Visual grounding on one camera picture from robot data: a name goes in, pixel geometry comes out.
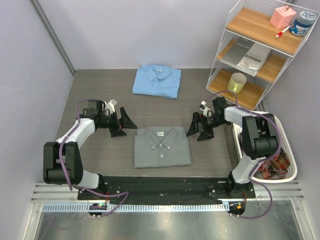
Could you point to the grey booklet stack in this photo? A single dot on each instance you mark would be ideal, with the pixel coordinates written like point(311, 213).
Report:
point(246, 56)

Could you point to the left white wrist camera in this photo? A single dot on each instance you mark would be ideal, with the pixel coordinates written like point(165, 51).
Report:
point(109, 108)

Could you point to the white slotted cable duct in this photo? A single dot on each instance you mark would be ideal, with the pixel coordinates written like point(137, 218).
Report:
point(126, 208)

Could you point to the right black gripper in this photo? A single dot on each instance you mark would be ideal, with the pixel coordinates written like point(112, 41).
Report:
point(206, 134)

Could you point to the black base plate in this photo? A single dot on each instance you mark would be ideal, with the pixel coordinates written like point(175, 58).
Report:
point(175, 189)

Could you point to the white plastic laundry basket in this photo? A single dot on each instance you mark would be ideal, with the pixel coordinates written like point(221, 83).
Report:
point(285, 146)

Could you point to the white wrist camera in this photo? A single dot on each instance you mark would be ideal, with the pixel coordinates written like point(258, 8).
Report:
point(206, 111)
point(109, 108)

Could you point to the grey long sleeve shirt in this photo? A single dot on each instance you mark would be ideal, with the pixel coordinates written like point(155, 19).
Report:
point(161, 147)

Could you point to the white wire wooden shelf rack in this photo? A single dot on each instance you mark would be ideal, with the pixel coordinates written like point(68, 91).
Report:
point(259, 41)

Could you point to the blue white lidded jar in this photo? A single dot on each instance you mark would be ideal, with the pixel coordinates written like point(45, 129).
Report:
point(302, 23)

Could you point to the light blue shirt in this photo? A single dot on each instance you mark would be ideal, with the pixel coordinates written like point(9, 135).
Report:
point(157, 80)

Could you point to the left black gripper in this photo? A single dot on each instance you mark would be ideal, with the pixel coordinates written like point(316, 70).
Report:
point(123, 122)

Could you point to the red white marker pen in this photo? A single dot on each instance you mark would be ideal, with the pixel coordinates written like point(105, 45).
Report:
point(278, 35)

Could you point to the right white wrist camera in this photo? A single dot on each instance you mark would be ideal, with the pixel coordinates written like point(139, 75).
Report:
point(206, 111)

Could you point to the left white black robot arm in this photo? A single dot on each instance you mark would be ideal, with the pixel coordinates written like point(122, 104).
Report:
point(62, 162)

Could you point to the pink cube power socket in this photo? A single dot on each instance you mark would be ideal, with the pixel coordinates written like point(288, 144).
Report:
point(282, 16)

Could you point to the red plaid shirt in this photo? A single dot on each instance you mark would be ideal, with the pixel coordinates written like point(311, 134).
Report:
point(274, 169)

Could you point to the yellow translucent cup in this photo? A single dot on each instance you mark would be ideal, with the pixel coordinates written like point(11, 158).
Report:
point(237, 82)

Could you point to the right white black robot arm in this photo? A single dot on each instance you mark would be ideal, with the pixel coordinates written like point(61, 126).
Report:
point(261, 139)

